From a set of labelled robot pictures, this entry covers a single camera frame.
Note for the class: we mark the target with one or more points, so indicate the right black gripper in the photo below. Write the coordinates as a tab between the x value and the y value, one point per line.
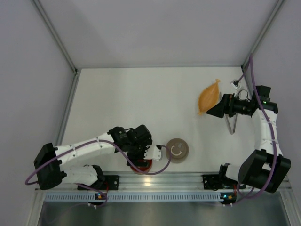
227	104

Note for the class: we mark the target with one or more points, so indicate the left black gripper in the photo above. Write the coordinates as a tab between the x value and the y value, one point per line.
137	162

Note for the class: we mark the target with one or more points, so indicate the metal tongs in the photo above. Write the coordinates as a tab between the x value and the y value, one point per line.
231	127

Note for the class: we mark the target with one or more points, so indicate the red-banded steel lunch tin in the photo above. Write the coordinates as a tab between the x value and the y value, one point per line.
142	170

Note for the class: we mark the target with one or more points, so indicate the red round lid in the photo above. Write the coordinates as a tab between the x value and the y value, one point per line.
142	163

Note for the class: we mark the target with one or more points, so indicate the beige-banded steel lunch tin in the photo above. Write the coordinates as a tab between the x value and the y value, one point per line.
178	158

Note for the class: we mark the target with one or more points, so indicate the brown round lid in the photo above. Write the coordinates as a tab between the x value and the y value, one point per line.
177	146

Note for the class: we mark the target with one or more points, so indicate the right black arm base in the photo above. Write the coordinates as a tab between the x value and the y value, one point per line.
218	181

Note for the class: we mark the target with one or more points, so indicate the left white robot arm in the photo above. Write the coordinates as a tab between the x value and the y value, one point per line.
67	164

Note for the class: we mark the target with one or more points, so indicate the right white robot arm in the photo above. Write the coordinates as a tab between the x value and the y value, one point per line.
266	167

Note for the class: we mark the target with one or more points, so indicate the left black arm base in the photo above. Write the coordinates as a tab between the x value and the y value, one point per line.
106	182

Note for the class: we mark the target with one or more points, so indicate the orange leaf-shaped woven tray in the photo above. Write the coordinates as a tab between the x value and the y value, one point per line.
209	97

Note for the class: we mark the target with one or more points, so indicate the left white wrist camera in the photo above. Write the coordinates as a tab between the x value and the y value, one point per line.
153	153

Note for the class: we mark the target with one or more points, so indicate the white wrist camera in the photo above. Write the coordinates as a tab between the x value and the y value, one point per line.
236	84
153	153

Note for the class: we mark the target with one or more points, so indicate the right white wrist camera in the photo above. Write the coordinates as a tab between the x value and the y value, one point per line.
236	84

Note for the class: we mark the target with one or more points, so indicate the aluminium mounting rail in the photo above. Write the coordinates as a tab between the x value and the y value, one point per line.
168	181

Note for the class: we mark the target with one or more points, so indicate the slotted grey cable duct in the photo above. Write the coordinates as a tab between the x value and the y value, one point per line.
140	197

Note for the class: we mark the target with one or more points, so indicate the right aluminium frame post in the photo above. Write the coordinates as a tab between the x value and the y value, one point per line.
264	30

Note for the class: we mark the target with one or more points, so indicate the aluminium frame post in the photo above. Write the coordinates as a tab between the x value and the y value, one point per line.
264	30
49	25

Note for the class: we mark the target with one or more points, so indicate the left aluminium frame post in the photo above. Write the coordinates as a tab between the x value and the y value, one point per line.
49	25

